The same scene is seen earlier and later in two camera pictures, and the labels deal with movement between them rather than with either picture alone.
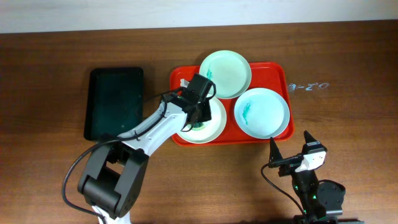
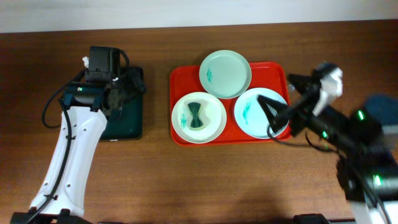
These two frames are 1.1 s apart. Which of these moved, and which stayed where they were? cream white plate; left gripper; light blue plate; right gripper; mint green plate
Moved: right gripper; left gripper
Stayed: cream white plate; mint green plate; light blue plate
